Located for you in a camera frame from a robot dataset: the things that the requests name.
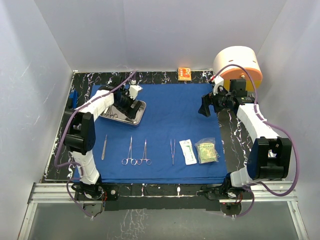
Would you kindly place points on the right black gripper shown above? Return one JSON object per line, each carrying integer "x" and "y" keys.
{"x": 208, "y": 99}

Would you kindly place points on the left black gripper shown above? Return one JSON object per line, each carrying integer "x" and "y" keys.
{"x": 130, "y": 112}

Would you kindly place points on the metal instrument tray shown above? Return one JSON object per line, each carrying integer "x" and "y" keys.
{"x": 122, "y": 119}

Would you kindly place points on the steel ring-handle scissors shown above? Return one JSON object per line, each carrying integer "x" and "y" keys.
{"x": 144, "y": 158}
{"x": 109, "y": 113}

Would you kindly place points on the green suture packet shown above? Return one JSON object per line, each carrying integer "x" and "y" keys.
{"x": 206, "y": 151}

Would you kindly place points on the pink cylindrical tissue phantom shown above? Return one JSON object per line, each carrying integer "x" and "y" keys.
{"x": 241, "y": 60}

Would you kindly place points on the white packet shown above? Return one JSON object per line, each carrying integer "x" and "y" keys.
{"x": 188, "y": 153}

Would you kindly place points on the blue surgical drape cloth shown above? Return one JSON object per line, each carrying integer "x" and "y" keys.
{"x": 171, "y": 114}

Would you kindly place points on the steel scalpel handle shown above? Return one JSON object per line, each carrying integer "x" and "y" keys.
{"x": 104, "y": 148}

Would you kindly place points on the steel forceps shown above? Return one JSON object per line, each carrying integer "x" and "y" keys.
{"x": 172, "y": 150}

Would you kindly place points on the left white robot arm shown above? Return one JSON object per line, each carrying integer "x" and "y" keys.
{"x": 80, "y": 135}

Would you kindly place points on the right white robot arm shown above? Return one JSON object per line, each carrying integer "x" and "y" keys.
{"x": 270, "y": 155}

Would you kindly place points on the small orange circuit board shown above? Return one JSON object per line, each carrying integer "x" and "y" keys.
{"x": 184, "y": 74}

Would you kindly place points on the small blue plastic clip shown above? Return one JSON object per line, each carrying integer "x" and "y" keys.
{"x": 72, "y": 99}

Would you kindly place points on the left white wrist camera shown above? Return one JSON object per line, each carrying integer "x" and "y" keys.
{"x": 134, "y": 89}

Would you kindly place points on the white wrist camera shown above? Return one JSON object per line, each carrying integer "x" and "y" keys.
{"x": 216, "y": 82}
{"x": 134, "y": 89}

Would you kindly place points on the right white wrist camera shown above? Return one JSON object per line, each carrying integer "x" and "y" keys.
{"x": 216, "y": 82}

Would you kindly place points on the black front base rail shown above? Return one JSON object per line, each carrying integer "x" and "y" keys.
{"x": 139, "y": 196}

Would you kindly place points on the aluminium frame extrusion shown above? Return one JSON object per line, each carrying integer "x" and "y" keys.
{"x": 160, "y": 212}

